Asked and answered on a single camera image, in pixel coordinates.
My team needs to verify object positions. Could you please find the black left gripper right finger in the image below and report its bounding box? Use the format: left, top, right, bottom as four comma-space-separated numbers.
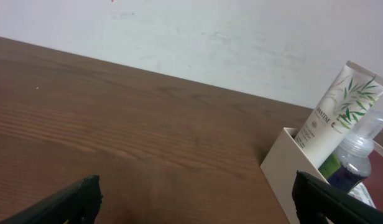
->
292, 171, 383, 224

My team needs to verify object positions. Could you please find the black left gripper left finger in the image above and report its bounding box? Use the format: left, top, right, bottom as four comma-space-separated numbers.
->
0, 175, 103, 224

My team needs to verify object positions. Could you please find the green white soap bar box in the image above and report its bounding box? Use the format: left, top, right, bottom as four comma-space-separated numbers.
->
348, 182, 376, 208

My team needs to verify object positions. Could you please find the clear purple soap pump bottle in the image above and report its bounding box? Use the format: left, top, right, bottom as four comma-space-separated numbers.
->
318, 110, 383, 193

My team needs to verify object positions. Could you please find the white Pantene conditioner tube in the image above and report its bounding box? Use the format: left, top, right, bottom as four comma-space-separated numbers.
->
294, 61, 383, 168

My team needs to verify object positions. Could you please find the white box pink interior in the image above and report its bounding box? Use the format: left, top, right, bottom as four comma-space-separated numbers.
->
261, 128, 383, 223

